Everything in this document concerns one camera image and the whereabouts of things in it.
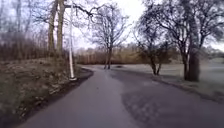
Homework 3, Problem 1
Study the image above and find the grass bank with dead leaves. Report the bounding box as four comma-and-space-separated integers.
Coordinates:
0, 57, 94, 124

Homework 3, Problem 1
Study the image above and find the distant brown tree line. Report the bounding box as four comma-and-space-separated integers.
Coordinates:
74, 44, 188, 66

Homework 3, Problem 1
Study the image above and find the brown bare brushwood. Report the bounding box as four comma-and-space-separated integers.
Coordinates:
0, 0, 73, 63

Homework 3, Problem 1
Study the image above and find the large thick-trunked bare tree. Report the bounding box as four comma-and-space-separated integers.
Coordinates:
143, 0, 224, 83

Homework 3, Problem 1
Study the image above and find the pale green grass field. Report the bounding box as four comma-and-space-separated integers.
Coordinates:
111, 58, 224, 103

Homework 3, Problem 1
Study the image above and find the dark grey asphalt path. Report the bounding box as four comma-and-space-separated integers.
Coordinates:
13, 65, 224, 128

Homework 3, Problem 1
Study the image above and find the pale lamp post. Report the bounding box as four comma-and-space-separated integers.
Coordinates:
68, 0, 78, 82

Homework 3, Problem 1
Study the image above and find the slender bare tree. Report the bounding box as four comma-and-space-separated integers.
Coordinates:
87, 2, 132, 71

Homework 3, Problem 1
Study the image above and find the small dark bushy tree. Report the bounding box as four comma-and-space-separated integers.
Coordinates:
133, 16, 173, 76

